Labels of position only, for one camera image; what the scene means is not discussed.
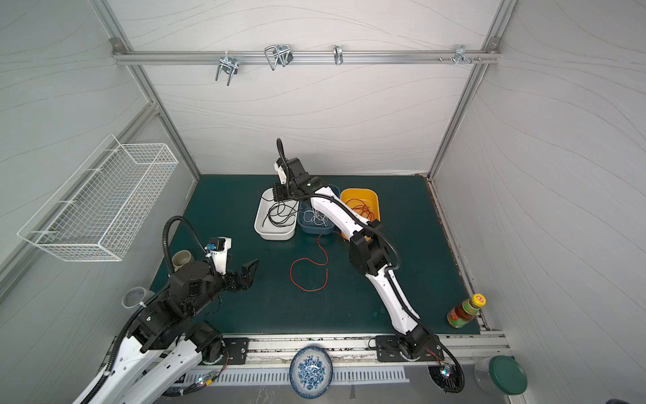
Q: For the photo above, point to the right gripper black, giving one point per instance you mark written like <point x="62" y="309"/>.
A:
<point x="282" y="191"/>

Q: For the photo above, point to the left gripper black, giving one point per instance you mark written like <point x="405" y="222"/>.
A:
<point x="246" y="279"/>

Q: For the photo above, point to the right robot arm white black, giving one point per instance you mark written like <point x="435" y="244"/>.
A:
<point x="370" y="252"/>

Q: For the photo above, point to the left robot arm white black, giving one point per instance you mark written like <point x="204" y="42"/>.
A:
<point x="161" y="341"/>

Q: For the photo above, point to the blue plastic bin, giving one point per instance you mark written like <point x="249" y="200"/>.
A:
<point x="313" y="222"/>

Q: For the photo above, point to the white plastic bin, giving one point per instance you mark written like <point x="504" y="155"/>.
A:
<point x="275" y="221"/>

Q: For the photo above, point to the olive green mug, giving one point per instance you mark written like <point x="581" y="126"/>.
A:
<point x="180" y="259"/>

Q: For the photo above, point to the yellow plastic bin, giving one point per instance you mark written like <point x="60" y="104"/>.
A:
<point x="364" y="202"/>

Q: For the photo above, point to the clear plastic cup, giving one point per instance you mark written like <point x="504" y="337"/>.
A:
<point x="136" y="298"/>

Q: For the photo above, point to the blue white patterned plate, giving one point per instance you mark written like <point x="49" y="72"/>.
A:
<point x="310" y="372"/>

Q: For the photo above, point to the metal hook clamp middle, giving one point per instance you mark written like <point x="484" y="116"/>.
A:
<point x="278" y="55"/>

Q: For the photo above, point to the metal hook clamp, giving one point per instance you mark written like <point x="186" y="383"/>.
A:
<point x="278" y="55"/>
<point x="228" y="67"/>

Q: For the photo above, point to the metal hook small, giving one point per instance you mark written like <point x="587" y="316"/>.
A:
<point x="338" y="55"/>

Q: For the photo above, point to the metal hook clamp left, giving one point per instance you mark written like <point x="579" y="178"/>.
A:
<point x="228" y="67"/>

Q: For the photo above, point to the bottle with yellow cap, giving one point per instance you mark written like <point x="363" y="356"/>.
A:
<point x="466" y="311"/>

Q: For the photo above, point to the aluminium crossbar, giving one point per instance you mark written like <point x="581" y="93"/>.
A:
<point x="303" y="58"/>

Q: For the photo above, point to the jar with green lid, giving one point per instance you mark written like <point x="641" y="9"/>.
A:
<point x="501" y="376"/>

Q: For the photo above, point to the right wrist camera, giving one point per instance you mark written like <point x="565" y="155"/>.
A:
<point x="283" y="178"/>

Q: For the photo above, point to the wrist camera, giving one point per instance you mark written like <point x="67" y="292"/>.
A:
<point x="283" y="178"/>
<point x="217" y="249"/>

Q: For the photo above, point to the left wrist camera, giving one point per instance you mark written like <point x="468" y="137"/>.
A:
<point x="217" y="249"/>

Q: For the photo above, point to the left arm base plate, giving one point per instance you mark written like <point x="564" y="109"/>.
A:
<point x="231" y="351"/>

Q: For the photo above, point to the white wire basket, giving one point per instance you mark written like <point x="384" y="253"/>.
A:
<point x="95" y="215"/>

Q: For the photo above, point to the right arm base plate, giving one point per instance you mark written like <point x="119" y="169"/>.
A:
<point x="388" y="350"/>

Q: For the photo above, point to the metal bracket right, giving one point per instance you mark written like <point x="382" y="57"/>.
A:
<point x="460" y="56"/>

